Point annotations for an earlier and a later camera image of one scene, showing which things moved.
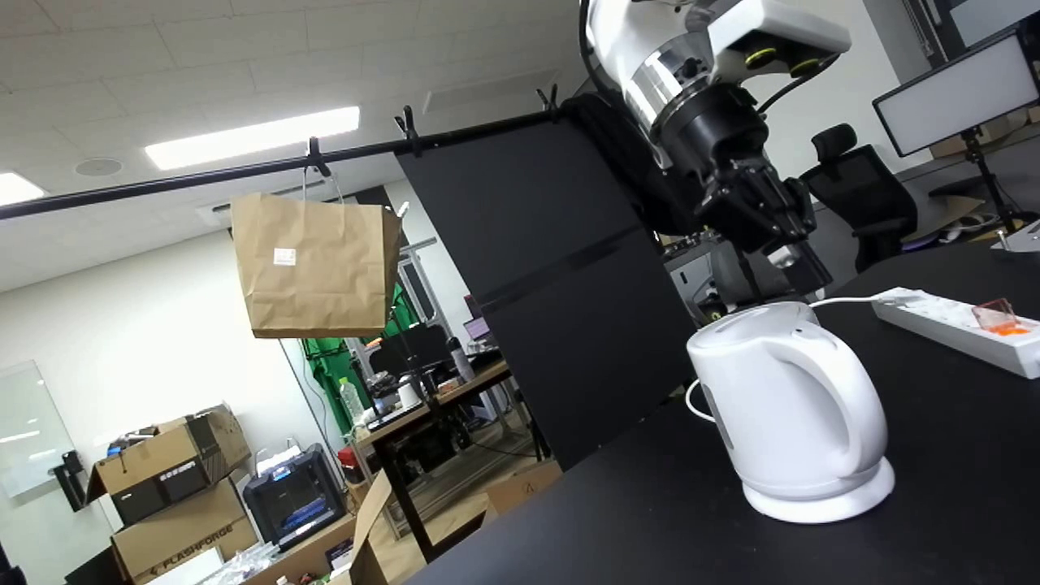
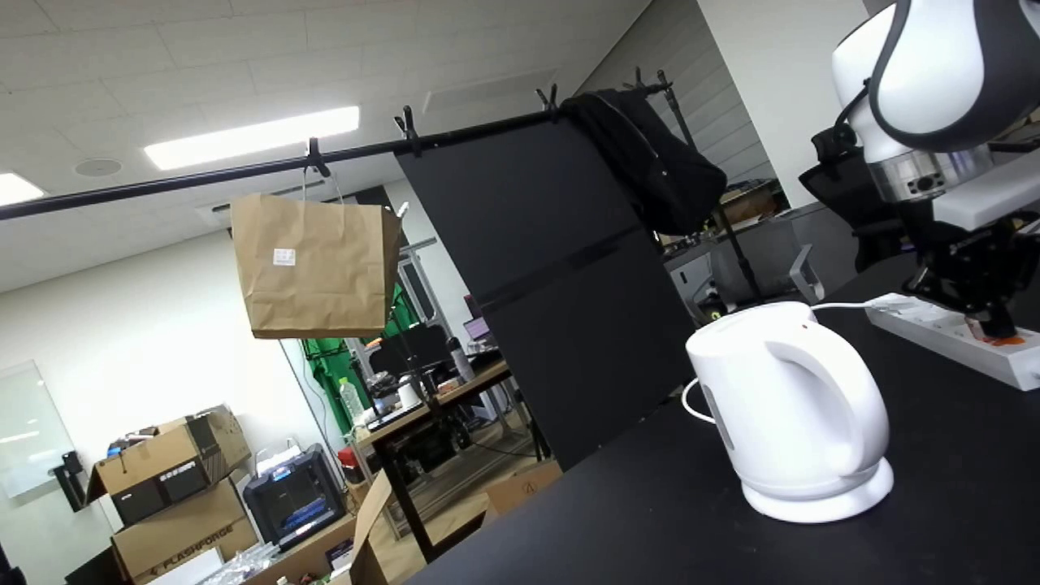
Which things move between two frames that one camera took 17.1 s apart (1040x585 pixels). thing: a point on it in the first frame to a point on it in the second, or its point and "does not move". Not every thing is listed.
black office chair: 867,186 does not move
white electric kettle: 797,411 does not move
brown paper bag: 317,263 does not move
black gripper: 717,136 to 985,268
